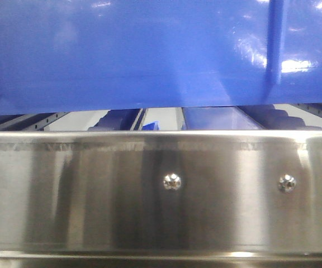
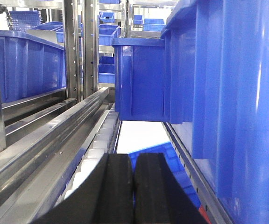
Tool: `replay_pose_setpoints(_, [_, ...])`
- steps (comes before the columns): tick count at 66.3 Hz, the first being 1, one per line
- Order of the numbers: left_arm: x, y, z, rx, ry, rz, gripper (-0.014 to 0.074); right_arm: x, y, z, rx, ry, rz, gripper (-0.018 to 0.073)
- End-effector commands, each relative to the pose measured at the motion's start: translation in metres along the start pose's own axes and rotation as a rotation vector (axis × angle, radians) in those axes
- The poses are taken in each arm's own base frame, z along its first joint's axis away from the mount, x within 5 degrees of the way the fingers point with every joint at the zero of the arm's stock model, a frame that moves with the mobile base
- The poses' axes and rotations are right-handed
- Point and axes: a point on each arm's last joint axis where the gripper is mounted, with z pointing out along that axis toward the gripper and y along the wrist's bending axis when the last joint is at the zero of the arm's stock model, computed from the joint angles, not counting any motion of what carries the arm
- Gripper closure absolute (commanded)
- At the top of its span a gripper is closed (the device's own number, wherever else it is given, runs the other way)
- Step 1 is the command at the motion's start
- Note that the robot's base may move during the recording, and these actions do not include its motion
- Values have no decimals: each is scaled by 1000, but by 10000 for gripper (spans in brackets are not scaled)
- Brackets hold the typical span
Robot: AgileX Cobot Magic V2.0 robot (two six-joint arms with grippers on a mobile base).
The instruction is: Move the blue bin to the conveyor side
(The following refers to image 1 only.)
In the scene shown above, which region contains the left panel screw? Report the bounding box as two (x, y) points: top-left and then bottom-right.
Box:
(163, 173), (182, 190)

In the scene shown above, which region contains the stainless steel conveyor side panel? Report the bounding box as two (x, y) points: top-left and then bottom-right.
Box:
(0, 131), (322, 267)

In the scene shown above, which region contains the right panel screw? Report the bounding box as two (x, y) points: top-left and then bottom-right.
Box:
(277, 174), (297, 193)

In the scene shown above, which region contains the left black perforated rail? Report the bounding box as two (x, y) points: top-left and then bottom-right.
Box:
(0, 111), (69, 132)

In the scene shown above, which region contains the blue plastic bin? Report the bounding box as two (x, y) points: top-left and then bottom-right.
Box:
(0, 1), (322, 115)

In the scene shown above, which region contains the panel screw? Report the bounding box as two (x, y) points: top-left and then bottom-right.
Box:
(163, 173), (182, 190)
(277, 174), (297, 193)

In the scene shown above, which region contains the small blue plastic piece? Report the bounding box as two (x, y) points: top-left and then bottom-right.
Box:
(141, 121), (160, 131)

